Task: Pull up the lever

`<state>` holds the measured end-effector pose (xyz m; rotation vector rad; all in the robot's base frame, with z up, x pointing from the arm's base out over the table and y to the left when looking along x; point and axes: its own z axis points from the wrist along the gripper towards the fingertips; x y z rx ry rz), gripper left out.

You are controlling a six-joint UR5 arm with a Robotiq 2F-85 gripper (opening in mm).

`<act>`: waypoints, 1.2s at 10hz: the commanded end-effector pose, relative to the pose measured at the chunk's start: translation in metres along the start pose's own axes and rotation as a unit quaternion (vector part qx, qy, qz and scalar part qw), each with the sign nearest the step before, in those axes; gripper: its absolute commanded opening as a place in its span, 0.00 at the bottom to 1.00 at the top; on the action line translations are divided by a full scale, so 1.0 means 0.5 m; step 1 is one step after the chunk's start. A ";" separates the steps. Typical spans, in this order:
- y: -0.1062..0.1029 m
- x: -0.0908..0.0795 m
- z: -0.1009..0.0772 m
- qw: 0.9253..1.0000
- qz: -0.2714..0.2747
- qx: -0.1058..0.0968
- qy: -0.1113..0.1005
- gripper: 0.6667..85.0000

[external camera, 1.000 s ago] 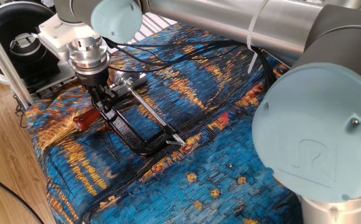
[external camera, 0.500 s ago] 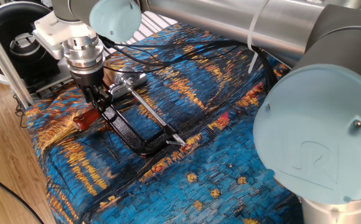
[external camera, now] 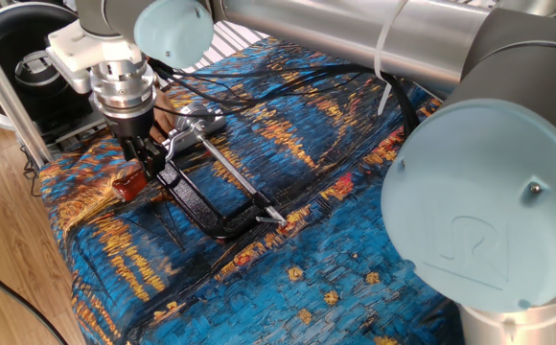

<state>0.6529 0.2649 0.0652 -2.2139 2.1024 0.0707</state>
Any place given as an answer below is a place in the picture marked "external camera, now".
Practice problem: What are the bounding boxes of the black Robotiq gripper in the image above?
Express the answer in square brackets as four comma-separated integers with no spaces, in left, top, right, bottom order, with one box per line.
[102,102,168,182]

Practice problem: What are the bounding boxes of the silver lever with red handle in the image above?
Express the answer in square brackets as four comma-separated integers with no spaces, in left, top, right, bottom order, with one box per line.
[111,121,208,203]

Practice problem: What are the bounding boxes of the black C-clamp with silver screw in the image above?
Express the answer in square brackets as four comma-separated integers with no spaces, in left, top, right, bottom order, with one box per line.
[154,130,290,241]

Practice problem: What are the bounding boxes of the silver metal lever base block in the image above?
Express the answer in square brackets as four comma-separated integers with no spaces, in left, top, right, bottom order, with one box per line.
[161,101,228,155]

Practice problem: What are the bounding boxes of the bare human hand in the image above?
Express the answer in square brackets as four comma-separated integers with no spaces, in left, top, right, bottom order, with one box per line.
[148,87,179,145]

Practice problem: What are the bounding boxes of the blue starry night tablecloth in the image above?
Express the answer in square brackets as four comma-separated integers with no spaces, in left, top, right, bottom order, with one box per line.
[37,35,466,345]

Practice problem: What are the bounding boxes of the white zip tie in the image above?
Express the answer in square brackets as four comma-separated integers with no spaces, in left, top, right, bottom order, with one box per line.
[372,0,409,117]

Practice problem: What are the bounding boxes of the aluminium frame post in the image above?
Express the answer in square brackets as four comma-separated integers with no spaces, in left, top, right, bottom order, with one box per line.
[0,18,55,168]

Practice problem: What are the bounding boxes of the black round duct blower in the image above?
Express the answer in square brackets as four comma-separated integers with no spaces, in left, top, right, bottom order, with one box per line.
[0,1,93,134]

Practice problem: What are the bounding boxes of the black floor cable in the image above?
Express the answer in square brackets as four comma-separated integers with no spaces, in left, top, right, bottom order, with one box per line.
[0,252,69,345]

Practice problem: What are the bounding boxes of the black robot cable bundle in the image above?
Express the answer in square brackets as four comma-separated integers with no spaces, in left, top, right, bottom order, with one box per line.
[150,57,422,141]

